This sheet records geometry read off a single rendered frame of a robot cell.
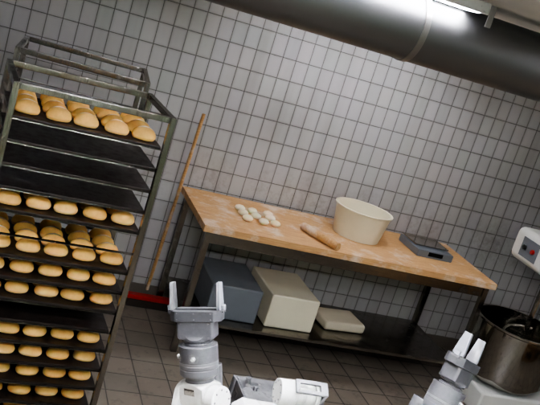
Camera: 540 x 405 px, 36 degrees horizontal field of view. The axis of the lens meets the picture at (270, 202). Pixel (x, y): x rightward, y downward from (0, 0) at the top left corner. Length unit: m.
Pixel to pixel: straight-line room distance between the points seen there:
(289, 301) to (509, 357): 1.61
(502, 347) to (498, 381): 0.25
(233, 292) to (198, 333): 3.70
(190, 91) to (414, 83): 1.67
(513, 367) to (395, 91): 2.14
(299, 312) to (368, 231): 0.74
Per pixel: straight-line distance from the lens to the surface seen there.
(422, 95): 6.37
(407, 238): 6.26
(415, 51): 3.93
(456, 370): 2.11
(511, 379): 6.22
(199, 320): 1.86
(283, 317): 5.74
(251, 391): 2.27
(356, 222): 5.83
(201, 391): 1.88
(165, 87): 5.77
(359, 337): 6.12
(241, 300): 5.60
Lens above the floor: 2.38
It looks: 14 degrees down
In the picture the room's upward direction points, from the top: 18 degrees clockwise
